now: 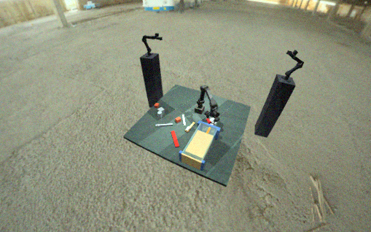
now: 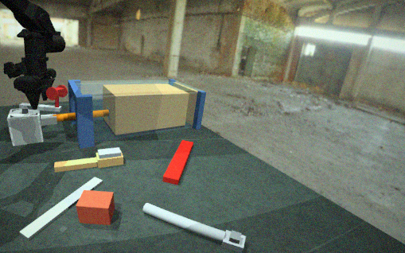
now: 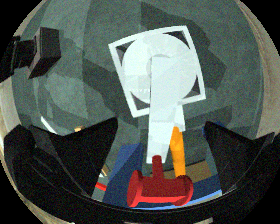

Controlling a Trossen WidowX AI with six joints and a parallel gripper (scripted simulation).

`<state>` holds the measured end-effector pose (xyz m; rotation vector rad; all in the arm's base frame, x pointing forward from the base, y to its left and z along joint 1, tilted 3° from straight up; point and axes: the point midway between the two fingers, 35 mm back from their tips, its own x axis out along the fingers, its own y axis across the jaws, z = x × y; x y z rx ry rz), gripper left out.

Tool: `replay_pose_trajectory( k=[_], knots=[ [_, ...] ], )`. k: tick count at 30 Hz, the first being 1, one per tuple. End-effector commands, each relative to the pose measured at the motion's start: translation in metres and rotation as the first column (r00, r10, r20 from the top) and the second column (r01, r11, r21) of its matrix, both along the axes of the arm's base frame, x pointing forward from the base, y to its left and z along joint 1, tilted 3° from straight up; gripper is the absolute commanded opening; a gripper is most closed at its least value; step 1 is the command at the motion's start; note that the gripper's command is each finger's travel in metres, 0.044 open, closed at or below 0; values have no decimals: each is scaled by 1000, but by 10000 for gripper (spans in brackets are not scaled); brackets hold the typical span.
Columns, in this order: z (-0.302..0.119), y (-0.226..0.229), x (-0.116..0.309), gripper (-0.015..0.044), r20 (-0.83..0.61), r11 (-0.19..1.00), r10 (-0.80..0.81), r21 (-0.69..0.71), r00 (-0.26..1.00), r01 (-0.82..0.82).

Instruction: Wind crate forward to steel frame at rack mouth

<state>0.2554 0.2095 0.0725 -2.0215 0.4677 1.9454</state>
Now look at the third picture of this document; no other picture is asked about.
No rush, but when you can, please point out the pale grey flat bar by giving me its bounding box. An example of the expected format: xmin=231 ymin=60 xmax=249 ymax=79
xmin=42 ymin=116 xmax=59 ymax=135

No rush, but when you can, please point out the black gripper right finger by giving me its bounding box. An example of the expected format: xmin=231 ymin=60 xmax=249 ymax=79
xmin=204 ymin=121 xmax=274 ymax=194

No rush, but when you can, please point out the red rectangular bar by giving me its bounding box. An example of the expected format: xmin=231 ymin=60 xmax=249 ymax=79
xmin=96 ymin=183 xmax=107 ymax=190

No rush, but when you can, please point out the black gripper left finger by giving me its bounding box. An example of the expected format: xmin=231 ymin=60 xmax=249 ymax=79
xmin=28 ymin=117 xmax=119 ymax=197

